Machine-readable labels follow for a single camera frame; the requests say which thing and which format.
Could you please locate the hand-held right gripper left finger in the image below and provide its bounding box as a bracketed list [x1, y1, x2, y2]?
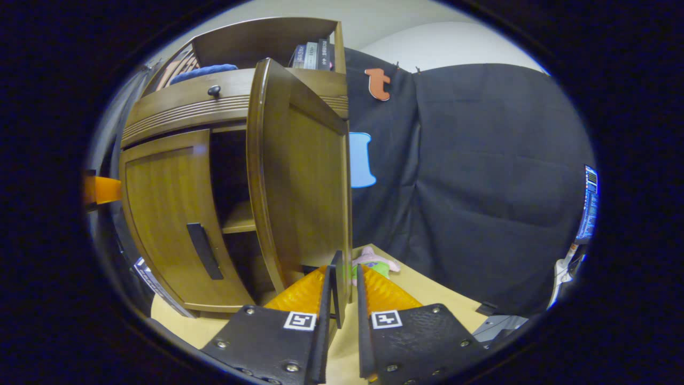
[200, 250, 345, 385]

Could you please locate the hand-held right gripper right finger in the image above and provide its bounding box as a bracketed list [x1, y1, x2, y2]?
[355, 264, 489, 384]

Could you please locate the wooden cabinet door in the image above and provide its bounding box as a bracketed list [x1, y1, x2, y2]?
[120, 128, 257, 313]
[246, 58, 353, 321]

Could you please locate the wooden double-door shoe cabinet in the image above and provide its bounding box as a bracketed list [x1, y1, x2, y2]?
[120, 17, 351, 316]

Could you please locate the wooden cabinet drawer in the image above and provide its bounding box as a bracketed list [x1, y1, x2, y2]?
[120, 67, 351, 149]

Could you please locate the pink and green plush toy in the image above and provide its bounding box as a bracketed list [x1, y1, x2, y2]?
[352, 246, 401, 287]

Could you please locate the grey flat object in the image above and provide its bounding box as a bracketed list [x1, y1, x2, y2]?
[473, 314, 530, 343]

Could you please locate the blue folded towel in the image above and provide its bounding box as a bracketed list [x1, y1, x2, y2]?
[170, 64, 238, 85]

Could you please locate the black backdrop cloth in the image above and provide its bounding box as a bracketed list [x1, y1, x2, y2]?
[85, 47, 596, 316]

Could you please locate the white device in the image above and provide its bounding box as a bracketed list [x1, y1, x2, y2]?
[548, 243, 586, 308]

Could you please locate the computer monitor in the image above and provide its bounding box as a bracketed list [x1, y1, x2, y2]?
[576, 165, 599, 241]

